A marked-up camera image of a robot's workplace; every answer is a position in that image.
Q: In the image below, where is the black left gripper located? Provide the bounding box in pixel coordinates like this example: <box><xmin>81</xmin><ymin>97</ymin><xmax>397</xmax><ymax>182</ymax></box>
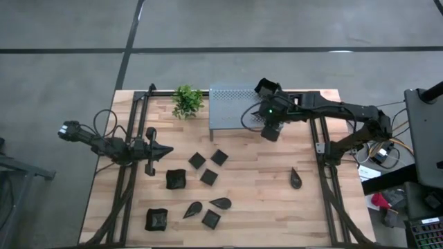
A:
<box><xmin>131</xmin><ymin>127</ymin><xmax>174</xmax><ymax>176</ymax></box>

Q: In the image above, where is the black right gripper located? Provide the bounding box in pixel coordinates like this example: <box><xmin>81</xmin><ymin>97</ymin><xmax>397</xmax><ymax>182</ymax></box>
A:
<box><xmin>257</xmin><ymin>89</ymin><xmax>295</xmax><ymax>142</ymax></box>

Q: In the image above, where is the black wavy square bowl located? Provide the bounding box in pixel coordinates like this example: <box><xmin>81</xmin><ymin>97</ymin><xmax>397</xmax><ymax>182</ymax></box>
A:
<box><xmin>254</xmin><ymin>77</ymin><xmax>282</xmax><ymax>100</ymax></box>
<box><xmin>165</xmin><ymin>168</ymin><xmax>188</xmax><ymax>190</ymax></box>
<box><xmin>144</xmin><ymin>207</ymin><xmax>170</xmax><ymax>232</ymax></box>

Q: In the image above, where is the small black square plate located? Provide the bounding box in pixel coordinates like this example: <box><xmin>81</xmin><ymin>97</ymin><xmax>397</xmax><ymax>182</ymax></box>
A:
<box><xmin>201</xmin><ymin>209</ymin><xmax>222</xmax><ymax>230</ymax></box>
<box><xmin>199</xmin><ymin>167</ymin><xmax>219</xmax><ymax>187</ymax></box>
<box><xmin>188</xmin><ymin>151</ymin><xmax>208</xmax><ymax>170</ymax></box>
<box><xmin>210</xmin><ymin>148</ymin><xmax>230</xmax><ymax>167</ymax></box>

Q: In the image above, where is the black teardrop plate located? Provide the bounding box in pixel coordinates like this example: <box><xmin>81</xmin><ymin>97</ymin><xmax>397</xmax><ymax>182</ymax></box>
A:
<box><xmin>208</xmin><ymin>196</ymin><xmax>233</xmax><ymax>211</ymax></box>
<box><xmin>182</xmin><ymin>201</ymin><xmax>204</xmax><ymax>220</ymax></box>
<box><xmin>289</xmin><ymin>167</ymin><xmax>303</xmax><ymax>190</ymax></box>

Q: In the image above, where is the red cone-shaped object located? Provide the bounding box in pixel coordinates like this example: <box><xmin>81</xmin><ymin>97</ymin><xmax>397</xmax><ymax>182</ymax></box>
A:
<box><xmin>370</xmin><ymin>192</ymin><xmax>392</xmax><ymax>210</ymax></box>

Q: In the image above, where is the grey perforated metal shelf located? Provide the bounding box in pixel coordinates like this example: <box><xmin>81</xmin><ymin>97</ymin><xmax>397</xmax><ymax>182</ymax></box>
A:
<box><xmin>208</xmin><ymin>84</ymin><xmax>283</xmax><ymax>142</ymax></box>

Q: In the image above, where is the potted green artificial plant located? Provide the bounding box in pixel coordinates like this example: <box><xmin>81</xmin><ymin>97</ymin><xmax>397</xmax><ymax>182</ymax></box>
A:
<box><xmin>171</xmin><ymin>84</ymin><xmax>205</xmax><ymax>121</ymax></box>

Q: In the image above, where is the white paper sheet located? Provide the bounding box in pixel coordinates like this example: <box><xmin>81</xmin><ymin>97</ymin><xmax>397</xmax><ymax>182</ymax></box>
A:
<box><xmin>358</xmin><ymin>164</ymin><xmax>381</xmax><ymax>183</ymax></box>

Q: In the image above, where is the small power adapter box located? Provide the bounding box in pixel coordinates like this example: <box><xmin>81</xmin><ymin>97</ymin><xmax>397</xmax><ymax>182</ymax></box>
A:
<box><xmin>372</xmin><ymin>147</ymin><xmax>392</xmax><ymax>165</ymax></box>

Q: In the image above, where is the grey computer case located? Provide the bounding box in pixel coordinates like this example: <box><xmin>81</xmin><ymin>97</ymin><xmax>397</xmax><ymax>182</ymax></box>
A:
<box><xmin>404</xmin><ymin>88</ymin><xmax>443</xmax><ymax>190</ymax></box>

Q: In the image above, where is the black round pole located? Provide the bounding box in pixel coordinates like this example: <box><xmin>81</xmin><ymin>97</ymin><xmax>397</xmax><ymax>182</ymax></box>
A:
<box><xmin>418</xmin><ymin>81</ymin><xmax>443</xmax><ymax>104</ymax></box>

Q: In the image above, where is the backlit black keyboard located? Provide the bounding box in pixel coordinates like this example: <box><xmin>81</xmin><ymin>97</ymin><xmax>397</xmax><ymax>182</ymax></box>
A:
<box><xmin>404</xmin><ymin>216</ymin><xmax>443</xmax><ymax>249</ymax></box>

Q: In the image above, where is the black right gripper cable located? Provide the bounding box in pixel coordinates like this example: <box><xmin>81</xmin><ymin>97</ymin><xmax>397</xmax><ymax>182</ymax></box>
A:
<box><xmin>241</xmin><ymin>102</ymin><xmax>266</xmax><ymax>133</ymax></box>

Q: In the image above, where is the black aluminium extrusion frame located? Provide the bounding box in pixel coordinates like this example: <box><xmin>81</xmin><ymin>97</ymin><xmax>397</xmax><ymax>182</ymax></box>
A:
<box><xmin>78</xmin><ymin>82</ymin><xmax>377</xmax><ymax>248</ymax></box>

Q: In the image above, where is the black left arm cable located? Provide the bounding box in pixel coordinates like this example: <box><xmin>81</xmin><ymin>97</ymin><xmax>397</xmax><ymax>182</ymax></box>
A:
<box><xmin>91</xmin><ymin>108</ymin><xmax>120</xmax><ymax>138</ymax></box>

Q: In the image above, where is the tangled power cable bundle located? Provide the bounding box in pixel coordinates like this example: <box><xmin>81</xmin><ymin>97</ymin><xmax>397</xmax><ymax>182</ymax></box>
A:
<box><xmin>352</xmin><ymin>100</ymin><xmax>415</xmax><ymax>170</ymax></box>

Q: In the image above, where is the grey metal table frame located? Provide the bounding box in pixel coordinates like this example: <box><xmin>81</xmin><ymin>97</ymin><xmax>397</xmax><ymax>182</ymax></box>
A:
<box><xmin>0</xmin><ymin>151</ymin><xmax>56</xmax><ymax>249</ymax></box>

